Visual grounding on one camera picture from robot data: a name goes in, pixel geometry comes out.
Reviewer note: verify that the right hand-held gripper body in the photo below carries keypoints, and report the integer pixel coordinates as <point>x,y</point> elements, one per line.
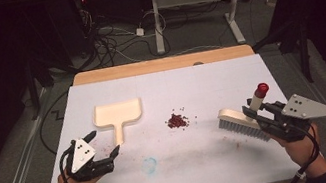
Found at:
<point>306,108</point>

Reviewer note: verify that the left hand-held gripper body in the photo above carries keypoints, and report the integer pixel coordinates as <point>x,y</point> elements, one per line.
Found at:
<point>81,155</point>

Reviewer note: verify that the cream brush with grey bristles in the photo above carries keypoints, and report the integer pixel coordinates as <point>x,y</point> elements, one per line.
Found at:
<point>233,118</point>

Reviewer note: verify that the person's right hand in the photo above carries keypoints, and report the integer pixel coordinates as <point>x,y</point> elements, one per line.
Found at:
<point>303,151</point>

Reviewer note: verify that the cream plastic dustpan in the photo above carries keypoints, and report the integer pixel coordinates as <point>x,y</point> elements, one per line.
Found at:
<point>117,113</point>

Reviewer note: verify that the black stand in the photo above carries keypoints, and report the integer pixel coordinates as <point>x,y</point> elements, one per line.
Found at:
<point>33,94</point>
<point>304,53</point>

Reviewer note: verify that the white table cover sheet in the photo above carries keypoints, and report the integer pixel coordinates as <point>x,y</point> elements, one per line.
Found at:
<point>190,86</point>

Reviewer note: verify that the pile of red beans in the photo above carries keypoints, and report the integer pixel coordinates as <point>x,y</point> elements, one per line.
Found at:
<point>177,121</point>

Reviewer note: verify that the wooden table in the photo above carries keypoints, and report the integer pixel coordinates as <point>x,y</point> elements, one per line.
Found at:
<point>163,64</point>

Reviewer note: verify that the white power strip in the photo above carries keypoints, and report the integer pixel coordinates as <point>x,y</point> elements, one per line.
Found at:
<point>272,0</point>

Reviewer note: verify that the white power adapter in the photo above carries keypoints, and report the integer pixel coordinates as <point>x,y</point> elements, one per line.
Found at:
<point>139,32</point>

